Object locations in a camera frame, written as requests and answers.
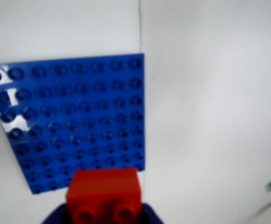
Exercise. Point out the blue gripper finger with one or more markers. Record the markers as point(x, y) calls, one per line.
point(150, 215)
point(58, 215)

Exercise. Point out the red 2x2 block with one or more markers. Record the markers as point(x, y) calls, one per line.
point(105, 193)

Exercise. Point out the blue 8x8 studded baseplate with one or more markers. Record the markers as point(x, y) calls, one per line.
point(79, 116)

